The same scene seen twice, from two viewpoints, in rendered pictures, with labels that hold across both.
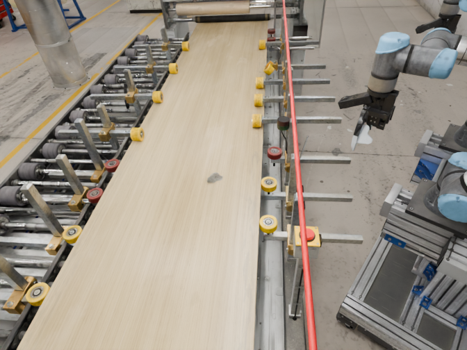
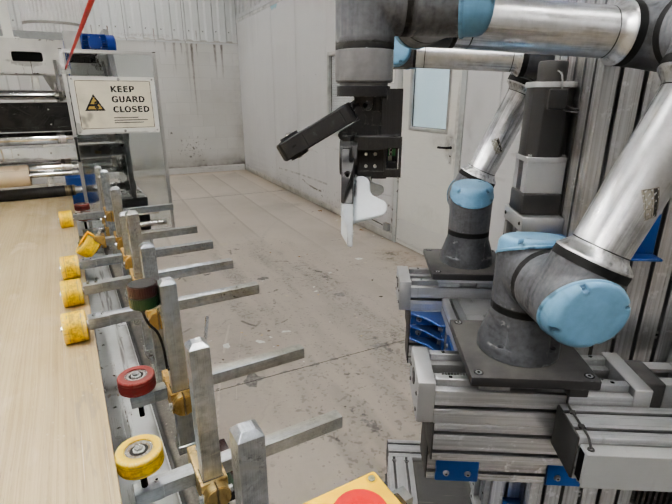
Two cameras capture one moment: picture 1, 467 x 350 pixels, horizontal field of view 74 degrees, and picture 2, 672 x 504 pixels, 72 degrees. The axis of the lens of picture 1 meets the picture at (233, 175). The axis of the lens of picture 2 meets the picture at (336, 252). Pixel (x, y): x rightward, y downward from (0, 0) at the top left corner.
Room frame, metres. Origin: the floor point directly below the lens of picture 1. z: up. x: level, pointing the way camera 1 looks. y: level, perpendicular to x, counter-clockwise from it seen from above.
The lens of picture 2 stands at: (0.36, -0.03, 1.51)
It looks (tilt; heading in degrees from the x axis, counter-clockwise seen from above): 19 degrees down; 322
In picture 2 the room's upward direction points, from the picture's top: straight up
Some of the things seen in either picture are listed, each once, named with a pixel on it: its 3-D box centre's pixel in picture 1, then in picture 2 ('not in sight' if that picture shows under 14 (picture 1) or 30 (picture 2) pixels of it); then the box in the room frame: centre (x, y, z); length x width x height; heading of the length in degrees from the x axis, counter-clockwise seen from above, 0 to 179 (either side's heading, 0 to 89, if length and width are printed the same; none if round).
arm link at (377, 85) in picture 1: (382, 81); (364, 69); (0.85, -0.46, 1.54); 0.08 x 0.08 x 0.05
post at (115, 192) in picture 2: (285, 71); (123, 245); (2.29, -0.46, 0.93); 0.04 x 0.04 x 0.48; 81
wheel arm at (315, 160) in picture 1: (309, 160); (223, 373); (1.32, -0.43, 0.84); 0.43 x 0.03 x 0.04; 81
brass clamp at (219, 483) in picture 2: (290, 198); (208, 474); (1.07, -0.28, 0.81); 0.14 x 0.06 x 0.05; 171
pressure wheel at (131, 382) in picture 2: (274, 157); (139, 394); (1.35, -0.24, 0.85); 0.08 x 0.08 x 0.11
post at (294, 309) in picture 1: (299, 285); not in sight; (0.54, -0.20, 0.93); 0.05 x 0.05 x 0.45; 81
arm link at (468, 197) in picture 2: not in sight; (470, 205); (1.14, -1.14, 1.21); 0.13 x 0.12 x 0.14; 131
